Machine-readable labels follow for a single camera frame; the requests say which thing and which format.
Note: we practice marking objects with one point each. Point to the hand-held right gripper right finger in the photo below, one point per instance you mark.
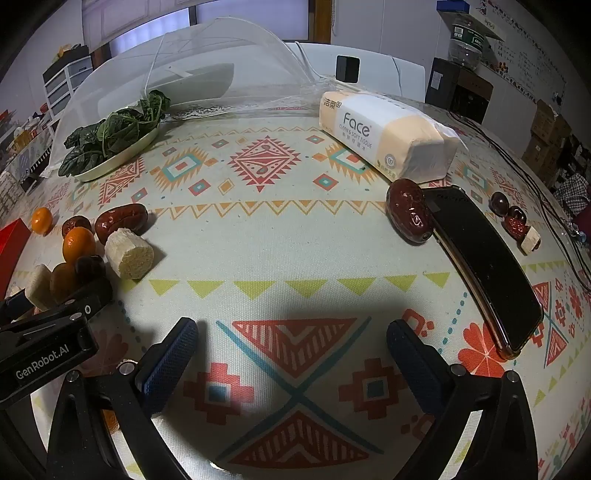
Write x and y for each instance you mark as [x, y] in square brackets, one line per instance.
[418, 369]

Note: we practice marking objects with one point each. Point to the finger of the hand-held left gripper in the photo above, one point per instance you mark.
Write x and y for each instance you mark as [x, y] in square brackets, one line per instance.
[13, 304]
[87, 297]

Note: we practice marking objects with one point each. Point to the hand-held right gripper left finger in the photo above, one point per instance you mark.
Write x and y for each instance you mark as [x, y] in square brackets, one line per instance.
[168, 364]

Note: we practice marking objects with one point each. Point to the dark plum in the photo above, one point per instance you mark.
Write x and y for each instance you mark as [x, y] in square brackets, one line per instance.
[90, 268]

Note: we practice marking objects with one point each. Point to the red box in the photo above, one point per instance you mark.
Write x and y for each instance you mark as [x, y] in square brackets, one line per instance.
[11, 244]

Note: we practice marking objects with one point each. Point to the large wrinkled red date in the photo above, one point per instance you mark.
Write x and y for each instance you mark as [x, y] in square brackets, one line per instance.
[121, 220]

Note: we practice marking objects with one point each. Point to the small orange kumquat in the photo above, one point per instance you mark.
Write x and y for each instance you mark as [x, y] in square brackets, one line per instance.
[40, 219]

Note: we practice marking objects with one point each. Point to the dull red date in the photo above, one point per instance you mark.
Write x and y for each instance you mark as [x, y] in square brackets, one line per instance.
[76, 224]

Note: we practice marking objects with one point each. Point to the black smartphone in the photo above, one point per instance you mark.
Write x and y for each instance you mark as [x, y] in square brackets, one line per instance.
[485, 263]

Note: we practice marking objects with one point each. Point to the cream oval plate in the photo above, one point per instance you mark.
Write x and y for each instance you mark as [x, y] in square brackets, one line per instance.
[115, 164]

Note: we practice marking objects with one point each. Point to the glossy red date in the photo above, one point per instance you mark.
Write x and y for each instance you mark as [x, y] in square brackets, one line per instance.
[408, 207]

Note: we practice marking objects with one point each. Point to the green spinach leaves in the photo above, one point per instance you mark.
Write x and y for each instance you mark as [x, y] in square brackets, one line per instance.
[115, 134]

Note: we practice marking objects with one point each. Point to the short sugarcane piece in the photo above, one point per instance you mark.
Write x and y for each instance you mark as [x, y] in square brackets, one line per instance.
[531, 240]

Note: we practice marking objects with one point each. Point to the wrinkled small red date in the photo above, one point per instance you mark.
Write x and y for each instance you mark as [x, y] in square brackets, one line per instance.
[516, 222]

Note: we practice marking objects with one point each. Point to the small dark date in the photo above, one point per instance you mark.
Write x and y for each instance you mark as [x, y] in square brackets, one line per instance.
[498, 202]

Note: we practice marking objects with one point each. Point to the white plastic drawer unit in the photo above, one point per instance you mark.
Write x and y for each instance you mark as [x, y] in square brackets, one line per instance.
[64, 87]

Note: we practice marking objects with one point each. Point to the tissue pack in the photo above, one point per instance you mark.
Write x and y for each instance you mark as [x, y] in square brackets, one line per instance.
[392, 138]

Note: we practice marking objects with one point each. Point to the plaid cloth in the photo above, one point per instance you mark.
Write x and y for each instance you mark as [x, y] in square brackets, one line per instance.
[575, 196]

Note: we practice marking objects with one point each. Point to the cardboard boxes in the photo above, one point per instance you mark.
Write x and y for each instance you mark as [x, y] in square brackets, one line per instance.
[547, 134]

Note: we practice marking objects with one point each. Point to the black water dispenser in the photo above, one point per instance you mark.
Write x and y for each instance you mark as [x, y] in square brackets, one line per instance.
[455, 92]

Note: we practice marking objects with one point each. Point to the white mesh food cover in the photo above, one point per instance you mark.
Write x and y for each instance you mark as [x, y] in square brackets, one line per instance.
[258, 55]

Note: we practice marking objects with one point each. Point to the white appliance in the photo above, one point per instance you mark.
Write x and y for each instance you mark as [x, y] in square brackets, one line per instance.
[378, 69]

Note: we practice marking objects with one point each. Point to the window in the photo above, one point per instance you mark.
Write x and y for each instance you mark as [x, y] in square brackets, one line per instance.
[207, 18]

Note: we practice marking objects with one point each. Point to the black device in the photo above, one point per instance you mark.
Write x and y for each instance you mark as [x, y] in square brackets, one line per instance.
[347, 68]

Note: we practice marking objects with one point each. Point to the clear water bottle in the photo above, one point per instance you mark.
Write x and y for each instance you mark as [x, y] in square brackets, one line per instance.
[466, 41]

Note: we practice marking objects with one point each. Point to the blue box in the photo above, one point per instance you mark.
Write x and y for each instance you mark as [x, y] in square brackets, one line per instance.
[464, 7]

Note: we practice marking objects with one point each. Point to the wall poster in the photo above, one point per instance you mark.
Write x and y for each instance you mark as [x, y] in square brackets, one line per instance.
[531, 55]

